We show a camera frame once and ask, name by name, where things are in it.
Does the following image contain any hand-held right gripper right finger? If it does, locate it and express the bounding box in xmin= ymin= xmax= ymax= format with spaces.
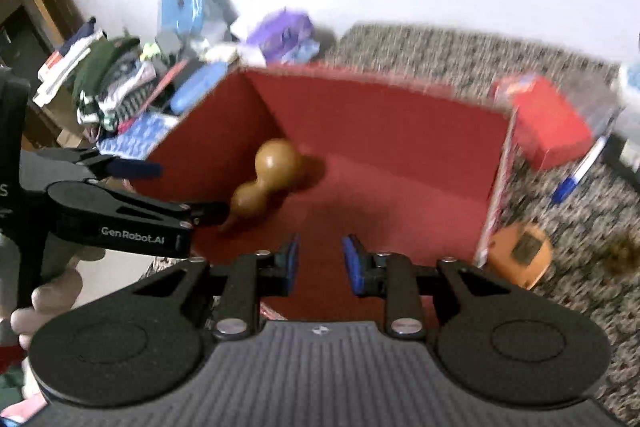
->
xmin=341 ymin=234 xmax=523 ymax=339

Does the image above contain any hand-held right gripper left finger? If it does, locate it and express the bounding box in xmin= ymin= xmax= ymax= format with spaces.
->
xmin=120 ymin=234 xmax=301 ymax=341

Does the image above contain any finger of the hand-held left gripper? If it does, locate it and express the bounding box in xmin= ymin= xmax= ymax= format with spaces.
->
xmin=107 ymin=189 xmax=232 ymax=228
xmin=36 ymin=147 xmax=164 ymax=182

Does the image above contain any brown wooden gourd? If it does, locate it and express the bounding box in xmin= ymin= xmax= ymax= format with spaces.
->
xmin=219 ymin=138 xmax=304 ymax=233

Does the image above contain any large red box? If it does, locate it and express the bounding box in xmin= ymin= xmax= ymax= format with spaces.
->
xmin=131 ymin=62 xmax=521 ymax=324

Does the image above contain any person's left hand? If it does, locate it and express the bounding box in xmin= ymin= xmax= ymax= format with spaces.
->
xmin=10 ymin=252 xmax=85 ymax=350

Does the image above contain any blue patterned packet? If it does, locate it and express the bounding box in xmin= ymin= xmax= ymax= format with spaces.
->
xmin=96 ymin=112 xmax=179 ymax=158

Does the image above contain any pile of striped clothes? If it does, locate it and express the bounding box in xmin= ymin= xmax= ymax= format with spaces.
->
xmin=77 ymin=54 xmax=173 ymax=132

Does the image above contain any blue pencil case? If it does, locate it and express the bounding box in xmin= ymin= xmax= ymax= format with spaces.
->
xmin=169 ymin=61 xmax=229 ymax=114

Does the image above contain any green knit cloth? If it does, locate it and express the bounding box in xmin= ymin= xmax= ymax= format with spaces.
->
xmin=71 ymin=35 xmax=142 ymax=108

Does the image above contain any pile of folded clothes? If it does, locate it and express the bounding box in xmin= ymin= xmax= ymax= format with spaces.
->
xmin=32 ymin=18 xmax=107 ymax=108

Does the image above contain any orange round device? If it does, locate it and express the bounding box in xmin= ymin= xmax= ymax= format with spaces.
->
xmin=486 ymin=224 xmax=555 ymax=291

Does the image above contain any light blue bag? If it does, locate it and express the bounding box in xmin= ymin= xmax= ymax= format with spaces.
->
xmin=158 ymin=0 xmax=239 ymax=44

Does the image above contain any wooden cabinet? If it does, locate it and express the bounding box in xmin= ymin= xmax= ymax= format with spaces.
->
xmin=0 ymin=0 xmax=87 ymax=150

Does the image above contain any purple packet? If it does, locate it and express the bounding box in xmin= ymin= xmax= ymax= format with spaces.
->
xmin=245 ymin=8 xmax=321 ymax=66

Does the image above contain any small red box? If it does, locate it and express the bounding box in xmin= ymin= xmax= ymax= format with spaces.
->
xmin=491 ymin=74 xmax=594 ymax=172

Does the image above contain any patterned blanket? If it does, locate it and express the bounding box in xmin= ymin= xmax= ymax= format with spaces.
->
xmin=140 ymin=23 xmax=640 ymax=410

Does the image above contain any blue and white marker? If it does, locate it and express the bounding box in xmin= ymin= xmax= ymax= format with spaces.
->
xmin=549 ymin=134 xmax=614 ymax=206

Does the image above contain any brown pinecone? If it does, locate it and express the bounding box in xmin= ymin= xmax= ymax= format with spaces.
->
xmin=601 ymin=234 xmax=640 ymax=279

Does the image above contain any clear plastic case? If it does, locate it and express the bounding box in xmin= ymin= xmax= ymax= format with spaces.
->
xmin=565 ymin=79 xmax=627 ymax=142

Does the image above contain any black flat box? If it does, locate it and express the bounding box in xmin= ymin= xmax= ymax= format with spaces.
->
xmin=606 ymin=134 xmax=640 ymax=180

